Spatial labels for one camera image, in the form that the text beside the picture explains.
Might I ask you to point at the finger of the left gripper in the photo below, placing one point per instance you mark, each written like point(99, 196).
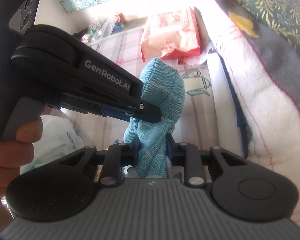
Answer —
point(114, 107)

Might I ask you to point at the large white plastic bag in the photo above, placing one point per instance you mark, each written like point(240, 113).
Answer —
point(59, 138)

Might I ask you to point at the clear plastic bag on floor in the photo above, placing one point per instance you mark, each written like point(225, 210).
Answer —
point(106, 29)

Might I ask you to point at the teal checkered towel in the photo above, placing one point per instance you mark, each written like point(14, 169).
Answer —
point(163, 96)

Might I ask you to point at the pink wet wipes pack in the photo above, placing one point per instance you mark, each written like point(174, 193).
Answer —
point(170, 35)

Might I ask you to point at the gold tissue pack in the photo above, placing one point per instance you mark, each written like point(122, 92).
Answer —
point(98, 172)

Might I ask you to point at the green leaf pattern pillow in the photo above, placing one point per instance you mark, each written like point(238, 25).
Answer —
point(282, 16)

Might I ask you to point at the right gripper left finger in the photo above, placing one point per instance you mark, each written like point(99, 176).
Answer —
point(117, 156)

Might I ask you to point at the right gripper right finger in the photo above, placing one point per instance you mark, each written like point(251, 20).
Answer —
point(188, 156)

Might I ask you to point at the person's left hand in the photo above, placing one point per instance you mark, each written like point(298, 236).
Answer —
point(18, 152)

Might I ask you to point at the white quilted blanket roll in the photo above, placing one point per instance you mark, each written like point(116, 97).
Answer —
point(264, 73)

